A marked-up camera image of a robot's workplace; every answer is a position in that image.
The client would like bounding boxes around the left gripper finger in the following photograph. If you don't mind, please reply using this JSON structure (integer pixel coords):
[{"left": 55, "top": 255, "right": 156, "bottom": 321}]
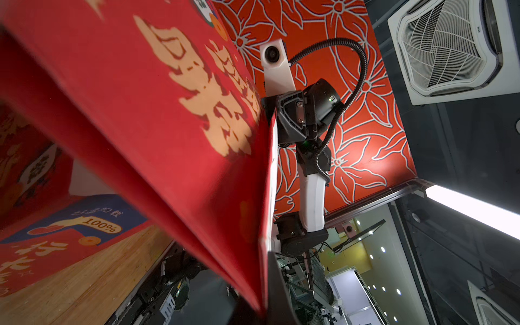
[{"left": 265, "top": 252, "right": 299, "bottom": 325}]

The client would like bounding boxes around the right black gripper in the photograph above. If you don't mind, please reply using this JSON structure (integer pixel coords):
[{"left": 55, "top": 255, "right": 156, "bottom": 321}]
[{"left": 264, "top": 91, "right": 318, "bottom": 146}]

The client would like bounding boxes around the red RICH paper bag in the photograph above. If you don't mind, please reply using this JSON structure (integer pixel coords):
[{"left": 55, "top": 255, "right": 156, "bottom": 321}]
[{"left": 1, "top": 1, "right": 277, "bottom": 315}]

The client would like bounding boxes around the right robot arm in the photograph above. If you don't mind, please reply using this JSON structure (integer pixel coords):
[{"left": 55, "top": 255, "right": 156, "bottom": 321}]
[{"left": 260, "top": 37, "right": 368, "bottom": 257}]

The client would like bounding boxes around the red paper bag blue panel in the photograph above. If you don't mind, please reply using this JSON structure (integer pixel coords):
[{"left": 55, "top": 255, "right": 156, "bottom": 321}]
[{"left": 0, "top": 101, "right": 151, "bottom": 298}]

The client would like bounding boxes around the ceiling air conditioner vent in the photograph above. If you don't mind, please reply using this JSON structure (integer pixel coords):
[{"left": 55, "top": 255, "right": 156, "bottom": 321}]
[{"left": 387, "top": 0, "right": 519, "bottom": 106}]

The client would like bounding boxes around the ceiling light strip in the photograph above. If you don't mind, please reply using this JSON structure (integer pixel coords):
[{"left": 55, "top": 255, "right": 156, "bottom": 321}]
[{"left": 425, "top": 185, "right": 519, "bottom": 240}]

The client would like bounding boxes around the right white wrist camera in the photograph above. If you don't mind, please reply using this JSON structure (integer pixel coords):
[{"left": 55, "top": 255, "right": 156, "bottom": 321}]
[{"left": 260, "top": 39, "right": 296, "bottom": 97}]

